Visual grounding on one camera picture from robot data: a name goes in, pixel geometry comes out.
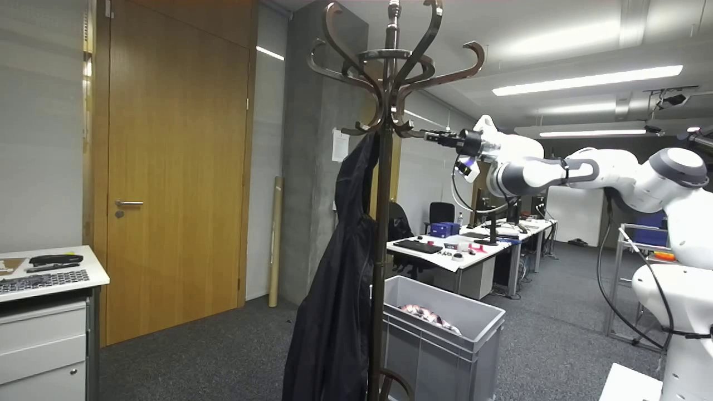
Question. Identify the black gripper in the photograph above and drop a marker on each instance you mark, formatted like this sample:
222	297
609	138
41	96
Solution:
465	141

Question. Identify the black hoodie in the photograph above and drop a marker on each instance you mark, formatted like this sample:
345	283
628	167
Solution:
334	297

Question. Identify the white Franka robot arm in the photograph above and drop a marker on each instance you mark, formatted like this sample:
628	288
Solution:
631	174

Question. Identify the dark wooden coat stand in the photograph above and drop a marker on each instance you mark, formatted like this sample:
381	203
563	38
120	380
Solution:
381	223

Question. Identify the black office chair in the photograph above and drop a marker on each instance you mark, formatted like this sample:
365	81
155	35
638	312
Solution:
442	212

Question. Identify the blue box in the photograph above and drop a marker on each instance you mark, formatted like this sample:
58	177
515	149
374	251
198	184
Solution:
443	227

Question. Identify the white paper sign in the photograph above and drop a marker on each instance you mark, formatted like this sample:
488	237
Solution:
340	146

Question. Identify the black keyboard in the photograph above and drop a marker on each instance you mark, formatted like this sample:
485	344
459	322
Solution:
418	246

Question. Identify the long ceiling light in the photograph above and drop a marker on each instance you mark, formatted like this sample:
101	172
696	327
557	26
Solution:
587	81
587	134

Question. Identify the plaid cloth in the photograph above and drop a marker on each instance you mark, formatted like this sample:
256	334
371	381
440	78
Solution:
431	316

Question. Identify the long cardboard tube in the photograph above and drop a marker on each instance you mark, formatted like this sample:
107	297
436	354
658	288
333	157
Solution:
275	237

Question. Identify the grey plastic crate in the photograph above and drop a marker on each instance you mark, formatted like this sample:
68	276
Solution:
438	364

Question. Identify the wooden door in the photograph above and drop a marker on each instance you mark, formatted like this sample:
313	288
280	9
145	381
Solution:
179	185

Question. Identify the white robot platform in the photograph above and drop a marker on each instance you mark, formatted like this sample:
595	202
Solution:
626	383

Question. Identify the black stapler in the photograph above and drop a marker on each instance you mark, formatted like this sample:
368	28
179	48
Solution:
55	262

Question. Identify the grey keyboard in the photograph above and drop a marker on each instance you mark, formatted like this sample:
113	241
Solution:
46	282

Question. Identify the white desk with drawers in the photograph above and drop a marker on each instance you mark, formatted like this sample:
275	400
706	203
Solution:
46	342

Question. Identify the brown flat object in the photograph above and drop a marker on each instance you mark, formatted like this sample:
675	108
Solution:
11	263

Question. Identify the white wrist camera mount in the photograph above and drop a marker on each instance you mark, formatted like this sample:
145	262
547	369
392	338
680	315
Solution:
468	166

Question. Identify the metal frame cart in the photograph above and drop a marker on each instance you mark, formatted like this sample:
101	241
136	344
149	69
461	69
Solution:
621	268

